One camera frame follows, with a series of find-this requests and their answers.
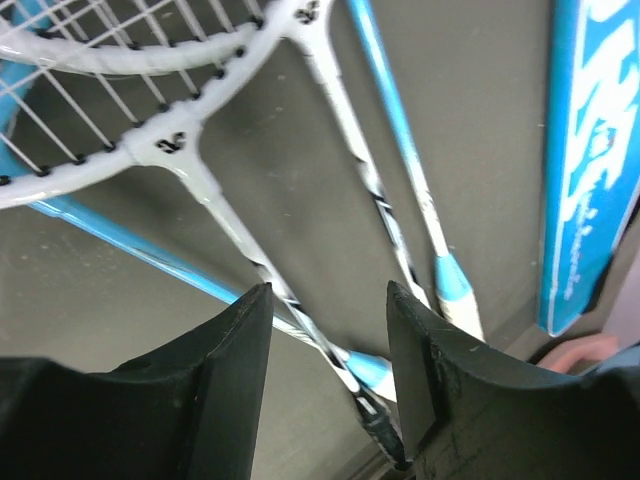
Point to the black grip badminton racket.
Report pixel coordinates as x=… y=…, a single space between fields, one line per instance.
x=33 y=37

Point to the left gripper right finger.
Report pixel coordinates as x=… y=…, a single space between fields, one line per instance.
x=470 y=411

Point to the blue badminton racket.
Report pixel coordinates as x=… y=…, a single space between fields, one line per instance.
x=454 y=290

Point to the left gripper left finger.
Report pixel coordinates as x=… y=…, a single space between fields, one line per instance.
x=188 y=409

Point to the blue sport racket bag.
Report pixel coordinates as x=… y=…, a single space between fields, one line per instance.
x=591 y=153

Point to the white badminton racket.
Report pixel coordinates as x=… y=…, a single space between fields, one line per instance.
x=142 y=98
x=143 y=29

